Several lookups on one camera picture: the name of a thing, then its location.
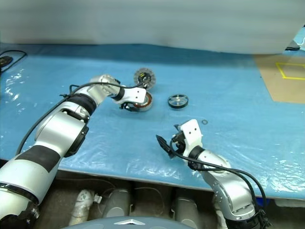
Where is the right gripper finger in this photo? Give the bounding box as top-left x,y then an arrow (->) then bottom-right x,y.
156,134 -> 176,155
156,135 -> 173,160

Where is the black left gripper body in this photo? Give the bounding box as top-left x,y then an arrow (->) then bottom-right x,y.
119,102 -> 133,112

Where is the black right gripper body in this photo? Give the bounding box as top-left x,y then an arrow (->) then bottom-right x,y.
170,124 -> 190,155

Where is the motor housing with copper windings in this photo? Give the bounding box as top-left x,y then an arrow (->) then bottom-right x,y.
128,92 -> 153,113

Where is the silver round motor lid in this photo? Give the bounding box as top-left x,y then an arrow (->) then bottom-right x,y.
133,68 -> 156,90

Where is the black silver spoked rotor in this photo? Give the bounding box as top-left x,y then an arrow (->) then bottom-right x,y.
167,94 -> 190,110

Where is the grey rounded cylinder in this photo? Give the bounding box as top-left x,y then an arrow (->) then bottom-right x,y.
102,187 -> 132,219
171,189 -> 203,228

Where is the blue plastic table sheet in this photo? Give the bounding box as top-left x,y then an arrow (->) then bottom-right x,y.
0,42 -> 305,200

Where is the grey robot torso cover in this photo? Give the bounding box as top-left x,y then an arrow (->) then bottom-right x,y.
87,216 -> 186,229

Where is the white foam backdrop sheet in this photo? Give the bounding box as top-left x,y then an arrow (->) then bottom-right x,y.
0,0 -> 305,54

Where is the white wrapped bundle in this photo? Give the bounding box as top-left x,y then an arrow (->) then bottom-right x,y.
68,189 -> 95,226

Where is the brown cardboard sheet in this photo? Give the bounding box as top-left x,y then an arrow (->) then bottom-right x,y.
253,53 -> 305,104

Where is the yellow tape square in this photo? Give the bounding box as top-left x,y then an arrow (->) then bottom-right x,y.
275,62 -> 305,81

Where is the small black device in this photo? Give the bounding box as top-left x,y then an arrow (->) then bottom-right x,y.
0,55 -> 13,68

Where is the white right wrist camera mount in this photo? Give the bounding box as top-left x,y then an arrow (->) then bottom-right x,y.
179,119 -> 204,154

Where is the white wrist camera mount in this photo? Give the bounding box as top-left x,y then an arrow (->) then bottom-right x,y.
179,119 -> 204,154
123,86 -> 147,106

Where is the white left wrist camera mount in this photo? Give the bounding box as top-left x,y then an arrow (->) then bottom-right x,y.
123,86 -> 147,106

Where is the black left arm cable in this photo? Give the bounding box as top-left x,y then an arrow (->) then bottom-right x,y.
15,80 -> 146,156

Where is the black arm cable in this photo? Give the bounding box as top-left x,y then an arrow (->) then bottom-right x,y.
170,139 -> 268,208
15,80 -> 146,156

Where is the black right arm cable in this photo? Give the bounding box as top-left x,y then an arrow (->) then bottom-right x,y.
170,139 -> 268,208

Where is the thin black table cable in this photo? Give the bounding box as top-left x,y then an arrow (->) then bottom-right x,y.
0,50 -> 28,73

